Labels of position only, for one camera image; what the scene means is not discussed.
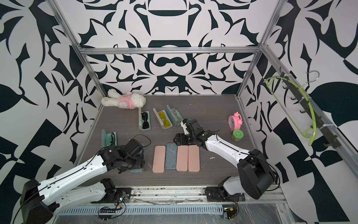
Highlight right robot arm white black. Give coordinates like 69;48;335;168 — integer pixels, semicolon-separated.
173;130;280;199

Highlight black sunglasses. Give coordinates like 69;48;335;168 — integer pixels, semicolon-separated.
141;112;150;130

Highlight yellow glasses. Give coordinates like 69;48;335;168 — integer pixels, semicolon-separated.
158;111;172;128

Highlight white slotted cable duct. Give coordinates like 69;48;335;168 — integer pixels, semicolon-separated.
59;204;223;216

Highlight grey-green case far left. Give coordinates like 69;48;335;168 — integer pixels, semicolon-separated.
101;129;118;147

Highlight pink alarm clock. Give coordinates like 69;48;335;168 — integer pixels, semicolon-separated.
228;112;243;132

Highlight green clothes hanger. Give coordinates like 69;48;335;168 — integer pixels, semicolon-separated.
263;72;313;146

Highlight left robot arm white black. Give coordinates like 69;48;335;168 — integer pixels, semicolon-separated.
18;139;144;224

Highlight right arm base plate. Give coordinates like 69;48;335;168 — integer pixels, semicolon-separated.
204;176;246;202

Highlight grey case with black sunglasses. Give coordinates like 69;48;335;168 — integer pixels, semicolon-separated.
138;108;151;131

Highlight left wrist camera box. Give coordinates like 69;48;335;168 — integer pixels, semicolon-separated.
123;139;143;159

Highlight mint case with white sunglasses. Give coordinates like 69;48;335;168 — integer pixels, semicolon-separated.
165;143;178;170

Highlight aluminium front rail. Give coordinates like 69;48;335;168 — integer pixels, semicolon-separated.
55;184;287;210

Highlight white plush toy pink outfit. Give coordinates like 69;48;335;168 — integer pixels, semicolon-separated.
101;89;146;109

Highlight black wall hook rail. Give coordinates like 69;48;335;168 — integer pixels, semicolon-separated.
279;70;342;149

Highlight beige case with yellow glasses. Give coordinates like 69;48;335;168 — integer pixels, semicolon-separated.
153;108;173;129

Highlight pink case with red glasses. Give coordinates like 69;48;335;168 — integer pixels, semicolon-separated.
153;146;166;174

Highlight green lidded jar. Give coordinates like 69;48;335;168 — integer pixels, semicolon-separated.
231;129;244;141

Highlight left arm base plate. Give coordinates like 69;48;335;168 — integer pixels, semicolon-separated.
91;178;132;204

